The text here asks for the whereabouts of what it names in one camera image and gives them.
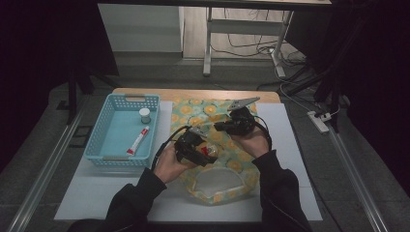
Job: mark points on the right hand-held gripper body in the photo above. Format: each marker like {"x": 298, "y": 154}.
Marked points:
{"x": 240, "y": 121}

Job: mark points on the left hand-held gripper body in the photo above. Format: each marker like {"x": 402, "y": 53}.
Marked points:
{"x": 188, "y": 146}

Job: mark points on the round yellow tin red label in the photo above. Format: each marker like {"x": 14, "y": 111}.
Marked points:
{"x": 211, "y": 150}

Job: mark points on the orange print cloth bag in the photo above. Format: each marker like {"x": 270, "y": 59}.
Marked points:
{"x": 238, "y": 167}

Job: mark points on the white tube with red cap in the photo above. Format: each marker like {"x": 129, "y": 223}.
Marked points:
{"x": 138, "y": 140}

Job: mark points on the small white-capped jar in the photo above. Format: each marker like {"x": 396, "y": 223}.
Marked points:
{"x": 145, "y": 115}

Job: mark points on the light blue plastic basket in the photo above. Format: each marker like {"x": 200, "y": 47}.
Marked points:
{"x": 124, "y": 141}

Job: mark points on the person's right hand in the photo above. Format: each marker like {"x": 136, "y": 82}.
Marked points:
{"x": 253, "y": 143}

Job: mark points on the person's left hand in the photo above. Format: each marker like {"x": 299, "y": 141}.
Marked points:
{"x": 169, "y": 166}

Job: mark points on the white table mat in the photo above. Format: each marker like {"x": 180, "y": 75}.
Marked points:
{"x": 286, "y": 145}

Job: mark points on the white power strip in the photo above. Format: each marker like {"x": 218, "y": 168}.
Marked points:
{"x": 318, "y": 121}

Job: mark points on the white desk with metal legs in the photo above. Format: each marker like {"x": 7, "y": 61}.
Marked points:
{"x": 245, "y": 27}

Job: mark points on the black metal stand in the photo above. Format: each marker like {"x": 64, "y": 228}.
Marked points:
{"x": 332, "y": 93}
{"x": 72, "y": 96}

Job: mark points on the grey cabinet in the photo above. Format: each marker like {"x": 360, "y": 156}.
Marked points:
{"x": 140, "y": 29}

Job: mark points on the black floor bracket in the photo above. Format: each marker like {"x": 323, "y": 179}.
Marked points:
{"x": 81, "y": 136}

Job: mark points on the aluminium rail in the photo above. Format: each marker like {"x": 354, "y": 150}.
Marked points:
{"x": 357, "y": 180}
{"x": 45, "y": 174}

